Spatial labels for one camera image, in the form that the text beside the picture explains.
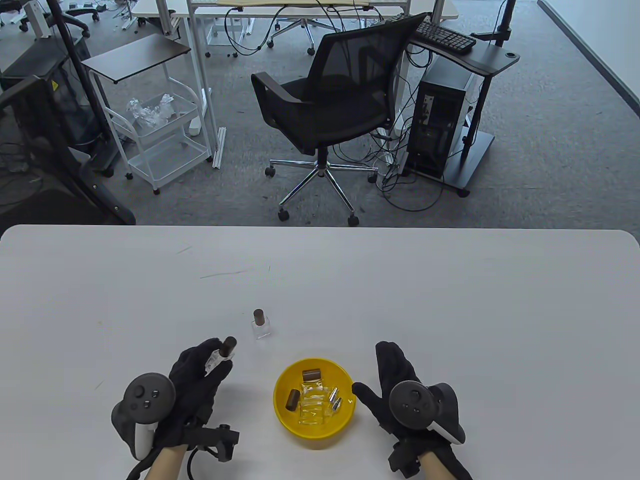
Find crumpled clear plastic wrap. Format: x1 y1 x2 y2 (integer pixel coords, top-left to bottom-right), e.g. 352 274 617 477
126 93 176 127

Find white desk legs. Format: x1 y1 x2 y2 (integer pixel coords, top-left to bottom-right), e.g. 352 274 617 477
0 0 52 40

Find person's left hand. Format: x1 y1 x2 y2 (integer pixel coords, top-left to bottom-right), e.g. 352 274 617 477
150 338 235 451

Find black computer tower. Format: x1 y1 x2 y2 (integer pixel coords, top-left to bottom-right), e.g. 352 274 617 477
406 56 476 181

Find dark wooden cart top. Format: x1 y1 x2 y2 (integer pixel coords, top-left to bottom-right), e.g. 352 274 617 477
81 33 192 85

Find large black equipment frame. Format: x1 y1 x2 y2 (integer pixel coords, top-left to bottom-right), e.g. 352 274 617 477
0 75 137 226

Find grey office chair base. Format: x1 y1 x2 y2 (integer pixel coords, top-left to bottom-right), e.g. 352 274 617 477
266 17 346 56

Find black mobile computer stand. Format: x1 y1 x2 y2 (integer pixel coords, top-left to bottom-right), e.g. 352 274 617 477
397 0 521 197

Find person's left forearm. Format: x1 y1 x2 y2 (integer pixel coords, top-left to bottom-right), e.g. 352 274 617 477
150 446 187 480

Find white metal utility cart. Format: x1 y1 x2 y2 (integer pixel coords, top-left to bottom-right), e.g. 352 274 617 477
89 65 215 196

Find white metal frame desk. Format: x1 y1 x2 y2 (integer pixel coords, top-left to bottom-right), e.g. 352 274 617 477
131 0 460 169

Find black mesh office chair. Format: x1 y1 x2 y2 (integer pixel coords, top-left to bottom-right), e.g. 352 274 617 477
251 12 430 226

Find black and white tracking controller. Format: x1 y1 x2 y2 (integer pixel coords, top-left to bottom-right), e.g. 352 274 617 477
111 372 177 460
389 381 467 446

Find yellow bowl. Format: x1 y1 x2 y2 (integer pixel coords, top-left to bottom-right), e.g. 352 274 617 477
273 357 357 440

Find person's right forearm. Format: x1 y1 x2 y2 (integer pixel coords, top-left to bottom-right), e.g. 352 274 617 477
422 452 453 480

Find black keyboard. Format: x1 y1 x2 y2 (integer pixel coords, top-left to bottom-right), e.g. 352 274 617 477
387 14 477 56

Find person's right hand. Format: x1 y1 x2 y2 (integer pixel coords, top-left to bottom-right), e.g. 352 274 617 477
351 341 473 480

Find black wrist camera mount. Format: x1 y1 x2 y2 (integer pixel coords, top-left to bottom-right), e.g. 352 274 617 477
389 442 421 478
182 424 240 463

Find black hanging cables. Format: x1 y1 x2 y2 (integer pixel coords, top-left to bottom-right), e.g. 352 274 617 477
223 4 391 57

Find black floor cables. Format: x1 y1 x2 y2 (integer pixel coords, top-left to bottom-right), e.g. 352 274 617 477
332 117 446 213

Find black background office chair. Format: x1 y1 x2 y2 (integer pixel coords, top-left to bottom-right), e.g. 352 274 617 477
47 11 101 39

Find black stand pole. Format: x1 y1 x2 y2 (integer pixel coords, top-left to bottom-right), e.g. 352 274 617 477
46 0 121 178

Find black equipment cabinet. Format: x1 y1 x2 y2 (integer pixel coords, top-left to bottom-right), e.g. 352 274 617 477
0 47 108 151

